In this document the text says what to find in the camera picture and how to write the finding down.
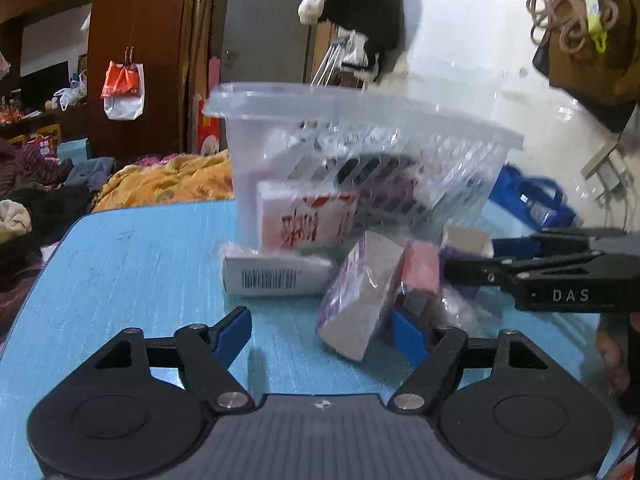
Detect white purple box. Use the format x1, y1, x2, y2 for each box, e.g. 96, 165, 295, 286
439, 225, 495, 262

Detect white clothes hangers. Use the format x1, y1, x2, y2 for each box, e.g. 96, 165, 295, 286
310, 35, 369, 92

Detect brown hanging bag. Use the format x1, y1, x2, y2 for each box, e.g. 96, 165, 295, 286
532, 0, 640, 134

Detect white barcode box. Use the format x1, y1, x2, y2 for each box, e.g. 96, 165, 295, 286
222, 252, 339, 297

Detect orange white plastic bag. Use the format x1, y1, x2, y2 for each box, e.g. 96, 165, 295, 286
101, 60, 146, 121

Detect black television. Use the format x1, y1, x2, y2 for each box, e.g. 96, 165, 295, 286
20, 60, 70, 107

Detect coiled beige rope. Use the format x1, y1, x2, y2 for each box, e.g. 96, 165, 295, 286
526, 0, 621, 54

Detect wall power strip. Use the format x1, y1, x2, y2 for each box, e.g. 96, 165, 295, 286
582, 142, 631, 197

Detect cardboard sheets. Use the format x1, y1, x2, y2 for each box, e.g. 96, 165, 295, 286
180, 0, 216, 157

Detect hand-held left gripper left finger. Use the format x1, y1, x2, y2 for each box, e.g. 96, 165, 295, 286
86, 306, 253, 414

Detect teal box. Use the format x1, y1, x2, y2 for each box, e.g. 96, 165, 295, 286
56, 140, 91, 161

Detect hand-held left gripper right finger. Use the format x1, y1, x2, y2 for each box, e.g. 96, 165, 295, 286
390, 310, 562, 414

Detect pink board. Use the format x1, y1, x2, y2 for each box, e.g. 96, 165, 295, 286
207, 57, 221, 102

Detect orange floral blanket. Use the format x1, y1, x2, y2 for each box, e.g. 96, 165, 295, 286
92, 150, 236, 214

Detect grey metal door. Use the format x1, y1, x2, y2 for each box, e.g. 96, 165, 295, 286
210, 0, 314, 97

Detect yellow green strap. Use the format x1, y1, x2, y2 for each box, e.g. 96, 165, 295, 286
577, 0, 609, 54

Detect black hanging garment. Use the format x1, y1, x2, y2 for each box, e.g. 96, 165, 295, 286
325, 0, 406, 82

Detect clear plastic basket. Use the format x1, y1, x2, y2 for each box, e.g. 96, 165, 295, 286
202, 81, 525, 262

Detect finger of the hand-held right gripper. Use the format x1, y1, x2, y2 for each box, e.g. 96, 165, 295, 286
492, 228, 640, 261
442, 252, 601, 289

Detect person's right hand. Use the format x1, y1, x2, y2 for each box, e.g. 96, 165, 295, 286
596, 311, 629, 394

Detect beige cloth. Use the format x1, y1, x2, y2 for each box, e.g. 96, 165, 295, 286
0, 200, 34, 244

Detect blue tote bag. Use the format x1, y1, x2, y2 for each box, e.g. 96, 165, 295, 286
487, 164, 582, 232

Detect pink white box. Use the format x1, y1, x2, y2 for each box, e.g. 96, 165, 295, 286
256, 181, 359, 254

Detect brown wooden wardrobe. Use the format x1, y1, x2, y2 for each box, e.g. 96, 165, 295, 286
0, 0, 201, 161

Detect clear plastic wrap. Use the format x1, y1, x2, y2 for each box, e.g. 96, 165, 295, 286
430, 290, 482, 337

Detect purple grey box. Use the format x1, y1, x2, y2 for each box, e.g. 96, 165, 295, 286
315, 231, 405, 363

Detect grey cloth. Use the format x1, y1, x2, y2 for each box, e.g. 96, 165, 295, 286
65, 156, 116, 191

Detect red patterned bag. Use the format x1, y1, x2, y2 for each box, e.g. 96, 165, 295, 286
27, 137, 59, 159

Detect pile of dark clothes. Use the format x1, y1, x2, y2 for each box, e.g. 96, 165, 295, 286
0, 140, 94, 313

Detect red gift box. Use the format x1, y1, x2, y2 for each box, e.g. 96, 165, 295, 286
197, 100, 224, 156

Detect small pink box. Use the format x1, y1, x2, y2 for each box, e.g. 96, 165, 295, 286
394, 240, 444, 322

